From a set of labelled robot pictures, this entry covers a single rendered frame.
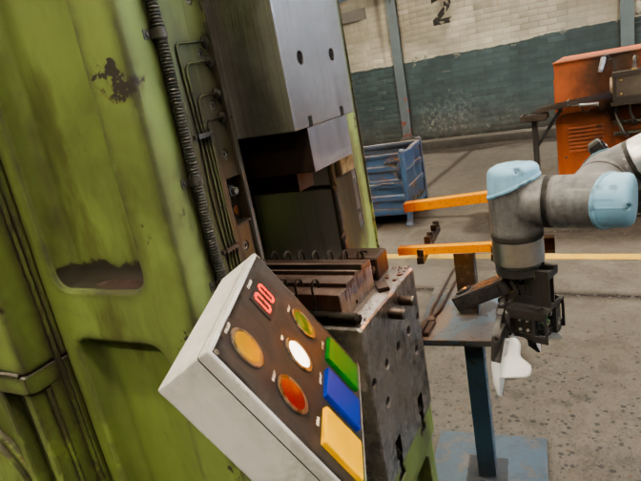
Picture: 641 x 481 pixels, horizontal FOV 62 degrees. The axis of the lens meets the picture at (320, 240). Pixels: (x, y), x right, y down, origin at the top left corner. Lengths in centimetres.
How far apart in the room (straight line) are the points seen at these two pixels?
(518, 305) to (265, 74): 64
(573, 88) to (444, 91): 458
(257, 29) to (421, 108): 818
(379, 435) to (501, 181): 76
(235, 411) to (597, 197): 53
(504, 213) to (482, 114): 819
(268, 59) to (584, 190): 64
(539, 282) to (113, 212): 82
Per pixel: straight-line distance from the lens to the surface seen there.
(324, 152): 120
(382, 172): 509
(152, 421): 141
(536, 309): 87
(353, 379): 89
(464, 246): 159
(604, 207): 78
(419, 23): 918
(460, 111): 906
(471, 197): 134
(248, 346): 67
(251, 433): 65
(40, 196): 129
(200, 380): 62
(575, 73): 470
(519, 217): 81
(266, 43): 111
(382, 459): 140
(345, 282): 128
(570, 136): 474
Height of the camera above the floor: 145
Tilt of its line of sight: 17 degrees down
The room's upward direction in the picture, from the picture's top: 11 degrees counter-clockwise
